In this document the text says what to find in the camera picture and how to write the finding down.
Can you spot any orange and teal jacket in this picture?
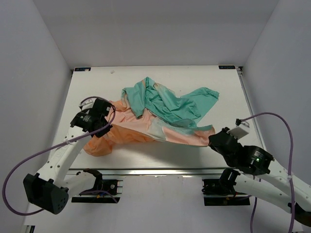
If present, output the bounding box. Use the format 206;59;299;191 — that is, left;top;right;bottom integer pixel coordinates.
84;77;219;157

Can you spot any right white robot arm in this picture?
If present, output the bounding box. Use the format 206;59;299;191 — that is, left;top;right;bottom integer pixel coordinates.
209;128;311;227

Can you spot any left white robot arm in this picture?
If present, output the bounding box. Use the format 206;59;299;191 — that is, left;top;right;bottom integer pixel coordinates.
23;98;116;215

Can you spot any left blue table label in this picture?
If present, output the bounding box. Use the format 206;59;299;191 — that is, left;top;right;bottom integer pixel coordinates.
74;67;91;72

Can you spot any blue table label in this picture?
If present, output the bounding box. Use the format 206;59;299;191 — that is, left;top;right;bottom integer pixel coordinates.
74;67;91;72
218;65;236;69

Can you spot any right blue table label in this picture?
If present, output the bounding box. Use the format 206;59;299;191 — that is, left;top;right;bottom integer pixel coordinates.
218;65;236;69

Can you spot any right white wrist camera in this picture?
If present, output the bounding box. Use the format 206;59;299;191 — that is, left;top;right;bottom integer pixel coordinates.
227;118;250;140

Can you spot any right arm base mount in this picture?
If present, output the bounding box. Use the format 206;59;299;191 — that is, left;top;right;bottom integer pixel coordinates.
202;168;250;206

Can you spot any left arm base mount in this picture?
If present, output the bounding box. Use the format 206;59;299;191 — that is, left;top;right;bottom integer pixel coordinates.
71;169;123;204

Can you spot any aluminium table front rail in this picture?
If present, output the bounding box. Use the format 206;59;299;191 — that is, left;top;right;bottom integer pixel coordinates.
69;167;229;176

